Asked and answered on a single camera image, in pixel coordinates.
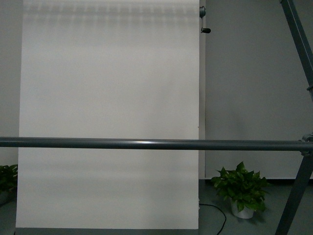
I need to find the green potted plant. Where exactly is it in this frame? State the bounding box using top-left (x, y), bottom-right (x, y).
top-left (0, 164), bottom-right (18, 204)
top-left (211, 162), bottom-right (271, 214)

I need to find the white backdrop board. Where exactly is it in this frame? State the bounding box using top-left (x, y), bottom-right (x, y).
top-left (16, 0), bottom-right (199, 235)

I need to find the black floor cable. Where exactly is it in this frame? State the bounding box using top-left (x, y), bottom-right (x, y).
top-left (199, 203), bottom-right (227, 235)

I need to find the grey clothes hanger rack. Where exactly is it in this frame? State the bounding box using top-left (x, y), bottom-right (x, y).
top-left (0, 0), bottom-right (313, 235)

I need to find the backdrop crank handle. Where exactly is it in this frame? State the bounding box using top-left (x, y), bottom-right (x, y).
top-left (199, 6), bottom-right (211, 34)

